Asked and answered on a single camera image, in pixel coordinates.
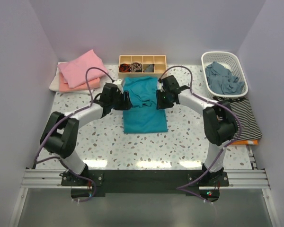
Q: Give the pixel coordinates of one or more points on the white plastic laundry basket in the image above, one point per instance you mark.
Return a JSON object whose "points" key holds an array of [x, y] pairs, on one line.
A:
{"points": [[229, 61]]}

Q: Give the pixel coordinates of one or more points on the white folded t shirt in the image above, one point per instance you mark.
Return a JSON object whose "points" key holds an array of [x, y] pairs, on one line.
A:
{"points": [[55, 86]]}

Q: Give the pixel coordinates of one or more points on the black white striped shirt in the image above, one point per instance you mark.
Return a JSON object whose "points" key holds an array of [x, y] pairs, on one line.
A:
{"points": [[242, 108]]}

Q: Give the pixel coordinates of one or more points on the wooden compartment organizer box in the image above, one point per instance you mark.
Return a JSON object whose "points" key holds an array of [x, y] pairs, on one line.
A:
{"points": [[159, 61]]}

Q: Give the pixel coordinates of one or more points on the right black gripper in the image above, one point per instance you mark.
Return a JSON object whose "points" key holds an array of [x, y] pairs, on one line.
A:
{"points": [[160, 104]]}

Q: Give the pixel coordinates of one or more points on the dark grey folded cloth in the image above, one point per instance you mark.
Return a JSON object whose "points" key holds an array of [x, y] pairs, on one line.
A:
{"points": [[148, 68]]}

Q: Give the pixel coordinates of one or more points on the teal t shirt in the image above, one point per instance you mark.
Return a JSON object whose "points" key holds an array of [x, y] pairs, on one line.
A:
{"points": [[143, 117]]}

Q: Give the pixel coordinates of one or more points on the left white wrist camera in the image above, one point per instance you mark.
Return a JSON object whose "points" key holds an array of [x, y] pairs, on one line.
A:
{"points": [[120, 84]]}

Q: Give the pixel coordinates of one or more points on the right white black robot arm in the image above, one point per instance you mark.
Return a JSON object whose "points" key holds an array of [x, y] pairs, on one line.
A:
{"points": [[221, 125]]}

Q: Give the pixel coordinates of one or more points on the grey blue t shirt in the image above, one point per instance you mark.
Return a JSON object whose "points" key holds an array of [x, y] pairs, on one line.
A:
{"points": [[222, 81]]}

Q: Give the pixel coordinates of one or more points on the brown patterned scrunchie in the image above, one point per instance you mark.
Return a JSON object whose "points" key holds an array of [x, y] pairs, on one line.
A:
{"points": [[136, 67]]}

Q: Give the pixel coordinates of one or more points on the aluminium extrusion rail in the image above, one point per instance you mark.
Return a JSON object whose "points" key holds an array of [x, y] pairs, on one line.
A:
{"points": [[238, 179]]}

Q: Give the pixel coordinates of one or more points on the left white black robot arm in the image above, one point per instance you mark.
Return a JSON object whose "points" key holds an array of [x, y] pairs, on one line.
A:
{"points": [[60, 134]]}

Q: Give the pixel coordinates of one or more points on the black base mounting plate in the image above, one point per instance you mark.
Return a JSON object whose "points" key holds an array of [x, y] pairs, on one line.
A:
{"points": [[101, 182]]}

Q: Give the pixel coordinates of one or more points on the pink folded t shirt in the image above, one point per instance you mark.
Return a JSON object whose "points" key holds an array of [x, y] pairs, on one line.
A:
{"points": [[74, 71]]}

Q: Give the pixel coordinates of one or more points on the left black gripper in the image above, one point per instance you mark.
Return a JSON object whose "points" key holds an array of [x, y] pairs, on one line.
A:
{"points": [[126, 104]]}

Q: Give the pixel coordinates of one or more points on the orange white tie-dye shirt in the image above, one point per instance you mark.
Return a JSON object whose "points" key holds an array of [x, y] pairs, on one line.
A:
{"points": [[245, 142]]}

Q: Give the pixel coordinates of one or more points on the salmon folded t shirt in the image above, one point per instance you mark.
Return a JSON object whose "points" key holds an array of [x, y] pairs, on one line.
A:
{"points": [[64, 87]]}

